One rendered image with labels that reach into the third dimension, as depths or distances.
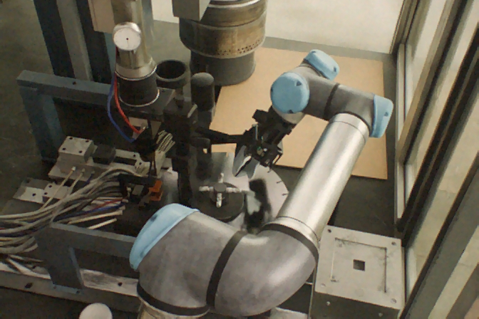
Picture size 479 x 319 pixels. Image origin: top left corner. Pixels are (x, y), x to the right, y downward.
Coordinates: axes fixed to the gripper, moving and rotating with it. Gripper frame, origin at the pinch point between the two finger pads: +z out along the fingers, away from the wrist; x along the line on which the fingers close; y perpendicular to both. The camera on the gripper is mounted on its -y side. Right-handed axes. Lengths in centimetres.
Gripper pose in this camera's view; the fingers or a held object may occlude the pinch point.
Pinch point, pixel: (237, 170)
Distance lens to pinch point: 128.3
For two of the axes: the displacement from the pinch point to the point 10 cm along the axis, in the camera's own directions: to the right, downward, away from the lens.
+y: -0.2, 5.5, -8.3
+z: -5.2, 7.1, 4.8
